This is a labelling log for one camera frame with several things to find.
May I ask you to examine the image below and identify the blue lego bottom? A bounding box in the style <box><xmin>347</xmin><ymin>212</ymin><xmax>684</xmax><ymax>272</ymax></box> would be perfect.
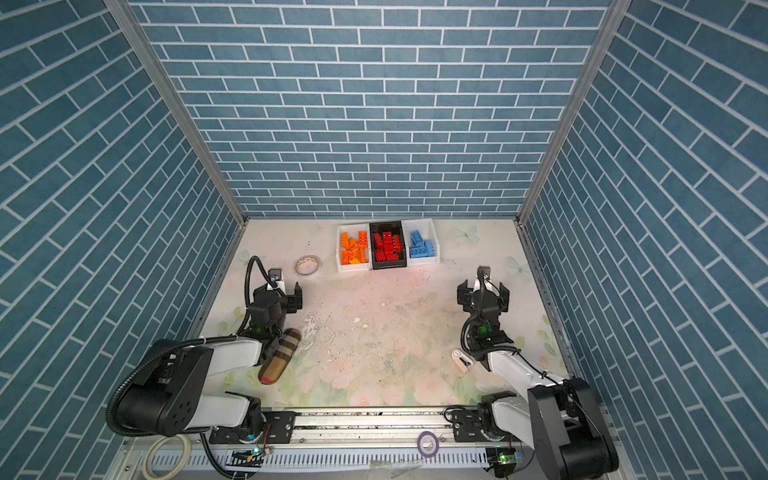
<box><xmin>424</xmin><ymin>240</ymin><xmax>436</xmax><ymax>257</ymax></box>

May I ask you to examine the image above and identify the blue lego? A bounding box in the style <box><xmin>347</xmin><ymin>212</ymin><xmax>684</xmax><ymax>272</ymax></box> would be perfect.
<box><xmin>411</xmin><ymin>230</ymin><xmax>424</xmax><ymax>248</ymax></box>
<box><xmin>424</xmin><ymin>240</ymin><xmax>436</xmax><ymax>257</ymax></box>
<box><xmin>410</xmin><ymin>246</ymin><xmax>435</xmax><ymax>259</ymax></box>

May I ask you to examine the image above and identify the orange lego figure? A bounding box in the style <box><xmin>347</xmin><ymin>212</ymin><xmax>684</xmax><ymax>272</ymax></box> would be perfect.
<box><xmin>357</xmin><ymin>244</ymin><xmax>368</xmax><ymax>264</ymax></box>

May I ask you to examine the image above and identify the long red lego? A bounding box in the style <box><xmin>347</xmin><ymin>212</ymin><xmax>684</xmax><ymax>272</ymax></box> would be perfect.
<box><xmin>382</xmin><ymin>232</ymin><xmax>394</xmax><ymax>249</ymax></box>

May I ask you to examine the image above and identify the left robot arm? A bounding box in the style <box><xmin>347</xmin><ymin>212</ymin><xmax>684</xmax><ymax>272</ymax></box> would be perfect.
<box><xmin>106</xmin><ymin>285</ymin><xmax>303</xmax><ymax>444</ymax></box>

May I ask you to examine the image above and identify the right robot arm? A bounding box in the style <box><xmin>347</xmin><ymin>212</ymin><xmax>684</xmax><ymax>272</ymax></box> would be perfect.
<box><xmin>457</xmin><ymin>266</ymin><xmax>620</xmax><ymax>479</ymax></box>

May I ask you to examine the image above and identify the white pink small device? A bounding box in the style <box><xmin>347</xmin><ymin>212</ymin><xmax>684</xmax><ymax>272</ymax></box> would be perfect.
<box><xmin>451</xmin><ymin>348</ymin><xmax>474</xmax><ymax>374</ymax></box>

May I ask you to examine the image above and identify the striped brown cylinder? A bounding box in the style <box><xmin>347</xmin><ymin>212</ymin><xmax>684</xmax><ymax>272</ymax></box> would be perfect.
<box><xmin>258</xmin><ymin>328</ymin><xmax>302</xmax><ymax>385</ymax></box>

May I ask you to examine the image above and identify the white tape roll on table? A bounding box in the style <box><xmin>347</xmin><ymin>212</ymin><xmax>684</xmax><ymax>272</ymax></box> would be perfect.
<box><xmin>294</xmin><ymin>255</ymin><xmax>322</xmax><ymax>277</ymax></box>

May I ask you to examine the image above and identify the white left bin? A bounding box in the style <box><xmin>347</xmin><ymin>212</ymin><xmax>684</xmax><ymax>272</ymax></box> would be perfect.
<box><xmin>335</xmin><ymin>223</ymin><xmax>372</xmax><ymax>273</ymax></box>

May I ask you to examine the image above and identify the white bin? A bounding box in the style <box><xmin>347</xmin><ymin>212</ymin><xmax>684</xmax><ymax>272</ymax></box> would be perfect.
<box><xmin>401</xmin><ymin>219</ymin><xmax>440</xmax><ymax>267</ymax></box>
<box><xmin>335</xmin><ymin>223</ymin><xmax>372</xmax><ymax>273</ymax></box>

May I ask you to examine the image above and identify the white right bin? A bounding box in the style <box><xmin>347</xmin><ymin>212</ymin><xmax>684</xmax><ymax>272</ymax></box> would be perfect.
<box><xmin>401</xmin><ymin>219</ymin><xmax>440</xmax><ymax>267</ymax></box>

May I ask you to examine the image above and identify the black middle bin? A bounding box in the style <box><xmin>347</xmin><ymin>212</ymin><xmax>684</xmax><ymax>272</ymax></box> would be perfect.
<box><xmin>369</xmin><ymin>221</ymin><xmax>407</xmax><ymax>270</ymax></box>

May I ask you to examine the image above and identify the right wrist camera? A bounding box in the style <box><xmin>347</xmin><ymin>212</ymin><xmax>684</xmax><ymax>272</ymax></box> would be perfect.
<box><xmin>475</xmin><ymin>266</ymin><xmax>491</xmax><ymax>291</ymax></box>

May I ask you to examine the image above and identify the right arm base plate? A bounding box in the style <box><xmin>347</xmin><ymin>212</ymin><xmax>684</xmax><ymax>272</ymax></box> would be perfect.
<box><xmin>442</xmin><ymin>405</ymin><xmax>524</xmax><ymax>445</ymax></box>

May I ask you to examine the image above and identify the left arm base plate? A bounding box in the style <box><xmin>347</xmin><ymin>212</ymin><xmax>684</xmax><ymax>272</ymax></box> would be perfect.
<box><xmin>208</xmin><ymin>411</ymin><xmax>297</xmax><ymax>445</ymax></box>

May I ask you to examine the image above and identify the aluminium rail frame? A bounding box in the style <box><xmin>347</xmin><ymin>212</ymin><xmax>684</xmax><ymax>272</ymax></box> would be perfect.
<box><xmin>104</xmin><ymin>406</ymin><xmax>637</xmax><ymax>480</ymax></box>

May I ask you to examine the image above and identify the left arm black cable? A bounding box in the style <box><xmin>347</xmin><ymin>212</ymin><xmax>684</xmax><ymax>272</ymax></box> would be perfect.
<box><xmin>105</xmin><ymin>255</ymin><xmax>274</xmax><ymax>437</ymax></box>

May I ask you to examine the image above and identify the tape roll on rail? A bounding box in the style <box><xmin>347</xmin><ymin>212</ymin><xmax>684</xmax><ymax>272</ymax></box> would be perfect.
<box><xmin>141</xmin><ymin>435</ymin><xmax>192</xmax><ymax>480</ymax></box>

